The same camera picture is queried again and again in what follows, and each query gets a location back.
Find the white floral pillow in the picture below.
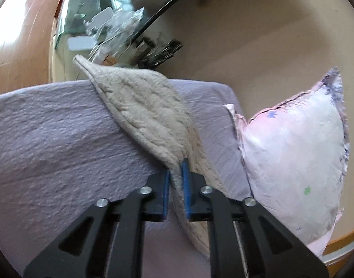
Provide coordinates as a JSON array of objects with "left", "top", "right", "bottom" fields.
[{"left": 227, "top": 68, "right": 350, "bottom": 256}]

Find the lilac textured bed sheet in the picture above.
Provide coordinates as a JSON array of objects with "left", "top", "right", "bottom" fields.
[{"left": 0, "top": 80, "right": 251, "bottom": 277}]

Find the beige cable knit sweater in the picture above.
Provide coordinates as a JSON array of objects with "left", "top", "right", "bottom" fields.
[{"left": 73, "top": 55, "right": 226, "bottom": 257}]

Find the wooden headboard frame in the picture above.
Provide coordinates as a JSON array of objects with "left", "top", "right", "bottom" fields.
[{"left": 321, "top": 230, "right": 354, "bottom": 277}]

